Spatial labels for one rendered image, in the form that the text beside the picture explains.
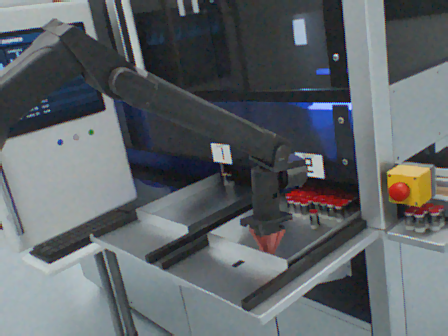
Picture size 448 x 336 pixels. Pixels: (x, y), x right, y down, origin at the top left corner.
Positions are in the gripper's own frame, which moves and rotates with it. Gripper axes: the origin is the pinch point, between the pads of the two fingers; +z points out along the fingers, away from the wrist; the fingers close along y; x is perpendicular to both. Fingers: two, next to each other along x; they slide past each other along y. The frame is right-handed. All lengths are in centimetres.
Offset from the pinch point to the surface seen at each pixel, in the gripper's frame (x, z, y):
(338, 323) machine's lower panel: 3.2, 29.8, 30.1
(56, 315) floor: 183, 90, 15
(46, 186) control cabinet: 88, -5, -14
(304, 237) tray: 1.0, -0.4, 13.7
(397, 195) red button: -18.8, -12.8, 19.7
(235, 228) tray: 19.1, 0.0, 7.9
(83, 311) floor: 172, 88, 26
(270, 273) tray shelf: -2.7, 2.3, -2.2
